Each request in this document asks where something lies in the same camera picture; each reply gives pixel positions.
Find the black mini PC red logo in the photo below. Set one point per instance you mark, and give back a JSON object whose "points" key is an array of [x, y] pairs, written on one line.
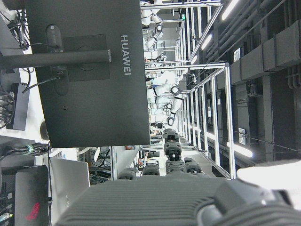
{"points": [[30, 195]]}

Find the silver laptop lid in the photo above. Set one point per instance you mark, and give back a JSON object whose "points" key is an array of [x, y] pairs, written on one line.
{"points": [[68, 179]]}

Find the black monitor stand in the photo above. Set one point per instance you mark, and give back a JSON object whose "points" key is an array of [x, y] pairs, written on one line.
{"points": [[58, 58]]}

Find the grey ceiling duct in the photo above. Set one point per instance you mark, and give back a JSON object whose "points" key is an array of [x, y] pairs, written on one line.
{"points": [[270, 51]]}

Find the white rounded housing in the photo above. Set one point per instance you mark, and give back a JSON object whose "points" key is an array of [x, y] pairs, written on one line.
{"points": [[270, 174]]}

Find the ceiling light strip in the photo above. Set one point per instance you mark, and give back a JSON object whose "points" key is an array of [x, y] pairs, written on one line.
{"points": [[229, 9], [241, 150], [206, 42]]}

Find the aluminium frame cage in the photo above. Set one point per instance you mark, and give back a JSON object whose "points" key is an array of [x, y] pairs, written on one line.
{"points": [[227, 106]]}

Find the black Huawei monitor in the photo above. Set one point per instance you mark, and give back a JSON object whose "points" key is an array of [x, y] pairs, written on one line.
{"points": [[94, 106]]}

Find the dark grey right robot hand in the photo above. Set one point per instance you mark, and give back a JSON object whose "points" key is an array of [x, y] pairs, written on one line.
{"points": [[145, 204]]}

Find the white humanoid robot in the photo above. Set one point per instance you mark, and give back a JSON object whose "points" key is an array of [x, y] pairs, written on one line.
{"points": [[164, 89], [150, 20]]}

